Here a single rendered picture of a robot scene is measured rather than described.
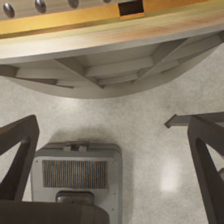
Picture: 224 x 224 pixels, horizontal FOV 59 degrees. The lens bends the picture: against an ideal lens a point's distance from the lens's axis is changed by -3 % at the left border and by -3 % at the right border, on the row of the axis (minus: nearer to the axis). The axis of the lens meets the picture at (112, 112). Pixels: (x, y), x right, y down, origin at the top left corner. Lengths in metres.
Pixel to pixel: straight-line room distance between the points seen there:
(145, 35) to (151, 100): 1.18
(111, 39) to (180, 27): 0.06
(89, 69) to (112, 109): 0.80
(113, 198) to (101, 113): 0.52
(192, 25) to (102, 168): 1.01
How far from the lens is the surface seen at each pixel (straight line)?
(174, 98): 1.38
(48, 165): 1.19
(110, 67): 0.55
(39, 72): 0.59
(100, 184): 1.17
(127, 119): 1.34
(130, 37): 0.17
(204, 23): 0.19
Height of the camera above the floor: 1.33
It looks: 86 degrees down
